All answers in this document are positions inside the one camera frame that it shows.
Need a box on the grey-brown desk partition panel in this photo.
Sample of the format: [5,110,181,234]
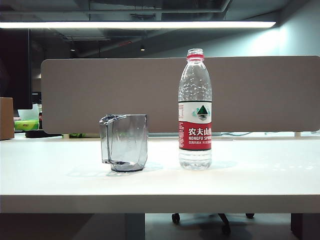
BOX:
[40,55,320,135]

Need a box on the dark table leg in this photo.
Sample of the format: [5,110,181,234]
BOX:
[290,212,320,240]

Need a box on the black monitor base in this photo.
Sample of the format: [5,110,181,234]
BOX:
[24,129,63,139]

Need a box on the grey table leg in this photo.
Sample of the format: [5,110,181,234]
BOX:
[124,212,146,240]

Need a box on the long linear ceiling light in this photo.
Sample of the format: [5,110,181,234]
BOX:
[0,21,277,29]

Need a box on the dark computer monitor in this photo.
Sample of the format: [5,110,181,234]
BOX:
[0,28,33,111]

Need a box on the green packaging box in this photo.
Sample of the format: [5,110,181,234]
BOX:
[14,119,40,132]

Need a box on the Nongfu Spring mineral water bottle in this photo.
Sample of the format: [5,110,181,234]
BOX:
[177,48,213,171]

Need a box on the black office chair base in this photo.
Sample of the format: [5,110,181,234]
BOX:
[171,212,256,236]

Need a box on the green flat package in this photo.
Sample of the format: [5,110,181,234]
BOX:
[69,132,101,139]

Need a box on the brown cardboard box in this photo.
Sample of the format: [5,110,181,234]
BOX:
[0,96,15,141]

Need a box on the clear grey faceted mug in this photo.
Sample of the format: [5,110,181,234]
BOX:
[99,113,149,173]

